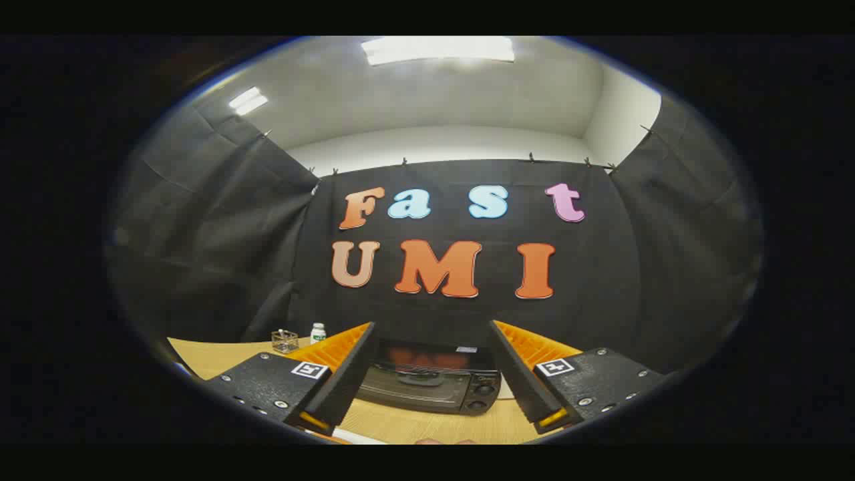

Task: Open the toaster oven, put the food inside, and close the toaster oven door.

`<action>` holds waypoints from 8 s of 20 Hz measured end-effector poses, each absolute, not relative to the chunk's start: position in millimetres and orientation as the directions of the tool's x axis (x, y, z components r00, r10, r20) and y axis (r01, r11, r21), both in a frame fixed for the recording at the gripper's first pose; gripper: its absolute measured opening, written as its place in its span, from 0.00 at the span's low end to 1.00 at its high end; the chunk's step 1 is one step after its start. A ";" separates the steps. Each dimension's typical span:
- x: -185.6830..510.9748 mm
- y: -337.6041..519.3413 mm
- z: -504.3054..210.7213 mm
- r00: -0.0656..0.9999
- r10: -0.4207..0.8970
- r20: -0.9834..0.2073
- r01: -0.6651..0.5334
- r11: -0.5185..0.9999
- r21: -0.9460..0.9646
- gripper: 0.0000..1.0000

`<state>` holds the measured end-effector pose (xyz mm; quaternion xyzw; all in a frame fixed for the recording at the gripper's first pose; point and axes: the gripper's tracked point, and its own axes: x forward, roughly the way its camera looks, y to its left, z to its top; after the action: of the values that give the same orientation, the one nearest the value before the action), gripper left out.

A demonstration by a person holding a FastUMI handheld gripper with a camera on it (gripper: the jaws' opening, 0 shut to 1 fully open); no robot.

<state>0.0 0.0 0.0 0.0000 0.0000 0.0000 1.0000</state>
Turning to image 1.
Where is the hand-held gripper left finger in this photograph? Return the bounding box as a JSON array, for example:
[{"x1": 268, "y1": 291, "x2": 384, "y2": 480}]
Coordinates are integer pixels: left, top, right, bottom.
[{"x1": 200, "y1": 322, "x2": 380, "y2": 436}]

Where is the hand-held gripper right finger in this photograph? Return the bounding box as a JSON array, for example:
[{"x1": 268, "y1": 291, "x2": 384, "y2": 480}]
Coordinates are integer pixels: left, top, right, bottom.
[{"x1": 490, "y1": 319, "x2": 667, "y2": 435}]

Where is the black toaster oven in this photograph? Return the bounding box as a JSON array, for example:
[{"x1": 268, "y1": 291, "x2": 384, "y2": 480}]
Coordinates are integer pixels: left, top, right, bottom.
[{"x1": 356, "y1": 339, "x2": 503, "y2": 416}]

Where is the small ceiling light panel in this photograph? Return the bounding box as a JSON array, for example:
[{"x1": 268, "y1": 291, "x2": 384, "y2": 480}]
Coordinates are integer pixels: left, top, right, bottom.
[{"x1": 228, "y1": 86, "x2": 269, "y2": 116}]

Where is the large ceiling light panel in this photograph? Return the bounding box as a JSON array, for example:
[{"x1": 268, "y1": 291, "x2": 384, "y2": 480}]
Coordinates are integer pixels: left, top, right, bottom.
[{"x1": 361, "y1": 37, "x2": 516, "y2": 66}]

